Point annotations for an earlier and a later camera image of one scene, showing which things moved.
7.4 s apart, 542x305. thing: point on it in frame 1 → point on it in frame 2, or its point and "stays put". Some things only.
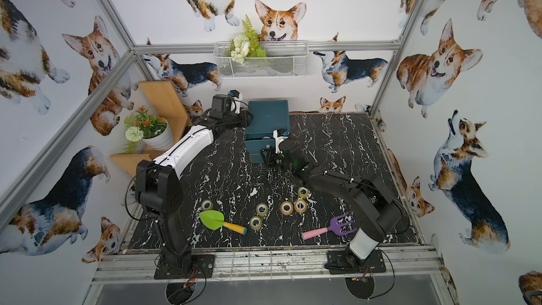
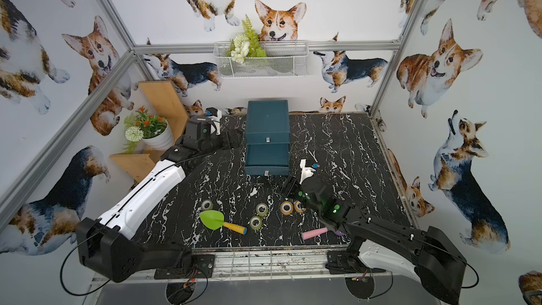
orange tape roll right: [300, 205] stays put
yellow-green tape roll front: [255, 222] stays put
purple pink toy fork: [334, 228] stays put
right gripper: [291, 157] → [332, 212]
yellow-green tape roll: [262, 210] stays put
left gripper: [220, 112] → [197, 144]
